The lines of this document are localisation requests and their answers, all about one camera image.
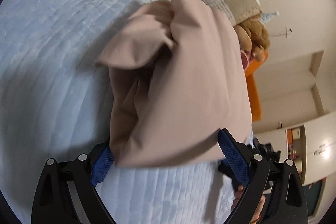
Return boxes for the person's right hand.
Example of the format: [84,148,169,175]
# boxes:
[231,184,267,224]

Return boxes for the pale pink large garment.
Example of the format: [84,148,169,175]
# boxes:
[96,0,252,168]

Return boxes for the light blue quilted bedspread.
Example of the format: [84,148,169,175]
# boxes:
[1,0,234,223]

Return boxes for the blue party hat toy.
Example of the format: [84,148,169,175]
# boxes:
[260,11,280,25]

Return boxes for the brown teddy bear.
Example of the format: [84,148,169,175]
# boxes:
[234,15,270,62]

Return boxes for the wall socket with cable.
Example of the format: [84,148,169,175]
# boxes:
[270,27,293,39]

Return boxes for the pink round plush toy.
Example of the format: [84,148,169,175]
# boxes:
[240,50,253,71]

